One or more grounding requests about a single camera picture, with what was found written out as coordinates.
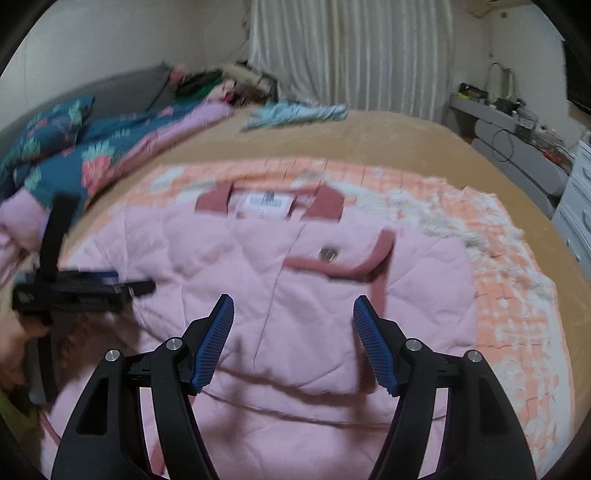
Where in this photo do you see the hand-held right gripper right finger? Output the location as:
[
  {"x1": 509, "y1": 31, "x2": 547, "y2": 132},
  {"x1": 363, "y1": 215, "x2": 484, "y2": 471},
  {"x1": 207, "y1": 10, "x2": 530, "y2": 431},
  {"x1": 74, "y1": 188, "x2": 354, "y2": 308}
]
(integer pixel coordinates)
[{"x1": 353, "y1": 295, "x2": 539, "y2": 480}]

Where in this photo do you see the white air conditioner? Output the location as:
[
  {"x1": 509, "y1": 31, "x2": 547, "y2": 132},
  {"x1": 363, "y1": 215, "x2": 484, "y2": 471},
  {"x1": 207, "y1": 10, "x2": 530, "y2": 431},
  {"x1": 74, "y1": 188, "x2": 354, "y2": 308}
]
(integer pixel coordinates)
[{"x1": 466, "y1": 0, "x2": 509, "y2": 14}]

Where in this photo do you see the white drawer cabinet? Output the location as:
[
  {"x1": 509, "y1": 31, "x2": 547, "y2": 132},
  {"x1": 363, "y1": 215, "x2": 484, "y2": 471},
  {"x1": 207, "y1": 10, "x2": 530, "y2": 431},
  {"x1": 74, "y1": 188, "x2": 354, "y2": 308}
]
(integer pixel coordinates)
[{"x1": 551, "y1": 131, "x2": 591, "y2": 273}]

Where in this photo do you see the desk clutter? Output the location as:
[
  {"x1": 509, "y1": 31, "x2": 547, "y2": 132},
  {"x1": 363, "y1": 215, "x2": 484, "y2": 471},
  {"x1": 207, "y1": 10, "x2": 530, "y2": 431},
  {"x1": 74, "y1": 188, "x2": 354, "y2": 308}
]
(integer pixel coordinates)
[{"x1": 457, "y1": 62, "x2": 575, "y2": 171}]

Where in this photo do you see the white curtain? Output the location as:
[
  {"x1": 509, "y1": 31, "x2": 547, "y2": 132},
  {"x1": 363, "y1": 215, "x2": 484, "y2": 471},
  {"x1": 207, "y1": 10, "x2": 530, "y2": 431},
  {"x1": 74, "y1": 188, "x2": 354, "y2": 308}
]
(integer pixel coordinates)
[{"x1": 247, "y1": 0, "x2": 455, "y2": 123}]

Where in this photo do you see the pink quilted jacket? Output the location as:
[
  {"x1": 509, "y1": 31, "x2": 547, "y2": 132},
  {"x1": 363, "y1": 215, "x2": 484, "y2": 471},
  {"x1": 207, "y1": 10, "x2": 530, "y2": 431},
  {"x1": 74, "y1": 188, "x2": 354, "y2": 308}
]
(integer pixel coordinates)
[{"x1": 39, "y1": 182, "x2": 478, "y2": 480}]

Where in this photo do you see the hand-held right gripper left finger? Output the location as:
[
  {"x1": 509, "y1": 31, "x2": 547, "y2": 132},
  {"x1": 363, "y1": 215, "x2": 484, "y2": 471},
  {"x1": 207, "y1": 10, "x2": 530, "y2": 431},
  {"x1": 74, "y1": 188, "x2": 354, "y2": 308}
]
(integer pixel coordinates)
[{"x1": 51, "y1": 294, "x2": 236, "y2": 480}]

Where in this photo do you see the grey desk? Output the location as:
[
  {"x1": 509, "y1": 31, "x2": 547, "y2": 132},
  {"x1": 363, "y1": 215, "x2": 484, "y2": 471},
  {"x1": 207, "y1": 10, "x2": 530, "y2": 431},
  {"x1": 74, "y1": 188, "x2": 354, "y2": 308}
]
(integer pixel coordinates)
[{"x1": 450, "y1": 95, "x2": 573, "y2": 217}]

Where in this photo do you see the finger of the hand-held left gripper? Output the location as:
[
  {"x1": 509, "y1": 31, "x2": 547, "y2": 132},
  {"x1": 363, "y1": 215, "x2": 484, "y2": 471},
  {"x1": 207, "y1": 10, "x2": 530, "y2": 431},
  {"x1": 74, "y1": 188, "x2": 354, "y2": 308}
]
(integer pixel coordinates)
[
  {"x1": 79, "y1": 278, "x2": 156, "y2": 311},
  {"x1": 60, "y1": 269, "x2": 120, "y2": 284}
]

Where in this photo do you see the floral blue pink-lined quilt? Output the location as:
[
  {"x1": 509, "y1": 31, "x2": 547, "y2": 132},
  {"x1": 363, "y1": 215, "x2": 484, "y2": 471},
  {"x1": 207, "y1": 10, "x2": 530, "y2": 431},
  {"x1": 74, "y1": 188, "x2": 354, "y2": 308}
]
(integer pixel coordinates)
[{"x1": 0, "y1": 95, "x2": 232, "y2": 296}]

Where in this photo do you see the grey pillow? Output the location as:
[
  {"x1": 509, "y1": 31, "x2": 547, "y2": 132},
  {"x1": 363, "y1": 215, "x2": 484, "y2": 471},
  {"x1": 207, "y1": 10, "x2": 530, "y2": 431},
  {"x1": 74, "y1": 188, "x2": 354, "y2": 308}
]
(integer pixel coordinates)
[{"x1": 88, "y1": 65, "x2": 174, "y2": 114}]

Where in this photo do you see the tan bed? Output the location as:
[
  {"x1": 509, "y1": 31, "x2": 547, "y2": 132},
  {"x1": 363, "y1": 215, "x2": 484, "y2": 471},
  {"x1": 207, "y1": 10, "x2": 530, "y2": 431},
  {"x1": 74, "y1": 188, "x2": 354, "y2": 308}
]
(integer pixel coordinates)
[{"x1": 0, "y1": 104, "x2": 591, "y2": 393}]

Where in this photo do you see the pile of clothes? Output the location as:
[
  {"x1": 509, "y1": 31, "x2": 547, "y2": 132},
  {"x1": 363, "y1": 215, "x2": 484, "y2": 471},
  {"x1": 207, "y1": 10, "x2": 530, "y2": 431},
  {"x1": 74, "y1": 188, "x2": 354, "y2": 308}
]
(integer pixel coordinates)
[{"x1": 168, "y1": 62, "x2": 278, "y2": 107}]

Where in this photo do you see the orange checked blanket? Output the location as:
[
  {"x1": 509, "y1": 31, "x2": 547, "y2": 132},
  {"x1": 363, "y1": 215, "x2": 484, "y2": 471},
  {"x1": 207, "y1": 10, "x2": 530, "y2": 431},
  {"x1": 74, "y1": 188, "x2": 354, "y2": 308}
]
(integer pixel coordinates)
[{"x1": 65, "y1": 157, "x2": 568, "y2": 467}]

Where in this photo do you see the person's left hand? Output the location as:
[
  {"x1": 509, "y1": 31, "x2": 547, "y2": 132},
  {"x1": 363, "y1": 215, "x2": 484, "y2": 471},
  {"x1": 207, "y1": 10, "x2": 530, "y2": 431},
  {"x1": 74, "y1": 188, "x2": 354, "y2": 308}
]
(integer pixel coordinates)
[{"x1": 0, "y1": 318, "x2": 51, "y2": 393}]

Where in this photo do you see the light blue cloth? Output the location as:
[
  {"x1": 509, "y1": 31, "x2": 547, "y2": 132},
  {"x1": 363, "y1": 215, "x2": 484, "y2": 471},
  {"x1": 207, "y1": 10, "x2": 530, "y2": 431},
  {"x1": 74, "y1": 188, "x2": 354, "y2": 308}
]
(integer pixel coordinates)
[{"x1": 240, "y1": 102, "x2": 348, "y2": 131}]

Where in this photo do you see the black television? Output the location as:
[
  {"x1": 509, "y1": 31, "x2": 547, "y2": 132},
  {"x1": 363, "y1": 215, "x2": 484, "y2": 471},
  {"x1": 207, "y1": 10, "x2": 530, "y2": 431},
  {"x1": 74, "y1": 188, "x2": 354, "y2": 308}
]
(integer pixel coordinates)
[{"x1": 561, "y1": 39, "x2": 591, "y2": 116}]

